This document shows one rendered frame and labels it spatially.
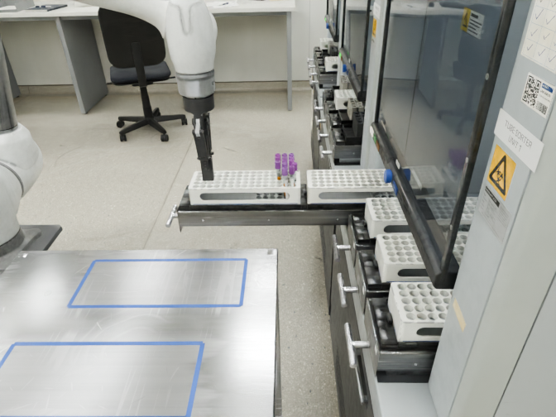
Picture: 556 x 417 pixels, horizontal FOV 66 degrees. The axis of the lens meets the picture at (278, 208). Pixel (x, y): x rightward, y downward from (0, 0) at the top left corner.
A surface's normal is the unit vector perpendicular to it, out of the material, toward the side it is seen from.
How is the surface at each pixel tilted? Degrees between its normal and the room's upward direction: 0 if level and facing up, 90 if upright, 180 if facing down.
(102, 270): 0
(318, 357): 0
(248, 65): 90
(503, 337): 90
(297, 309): 0
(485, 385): 90
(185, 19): 79
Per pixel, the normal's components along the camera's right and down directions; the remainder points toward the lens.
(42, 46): -0.02, 0.55
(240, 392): -0.02, -0.84
